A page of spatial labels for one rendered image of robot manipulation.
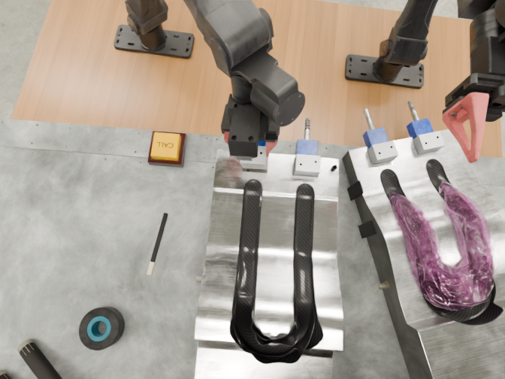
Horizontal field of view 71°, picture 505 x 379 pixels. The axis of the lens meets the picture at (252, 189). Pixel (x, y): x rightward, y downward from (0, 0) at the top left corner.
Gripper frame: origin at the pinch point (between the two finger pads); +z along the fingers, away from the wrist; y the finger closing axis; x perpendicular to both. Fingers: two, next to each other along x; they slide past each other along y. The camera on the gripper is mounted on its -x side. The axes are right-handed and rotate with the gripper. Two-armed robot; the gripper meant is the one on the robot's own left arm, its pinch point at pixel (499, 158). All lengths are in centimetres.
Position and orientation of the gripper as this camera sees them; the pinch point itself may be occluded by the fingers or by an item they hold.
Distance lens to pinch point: 52.6
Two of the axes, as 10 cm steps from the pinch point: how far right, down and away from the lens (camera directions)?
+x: -0.2, 2.3, 9.7
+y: 9.9, 1.3, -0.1
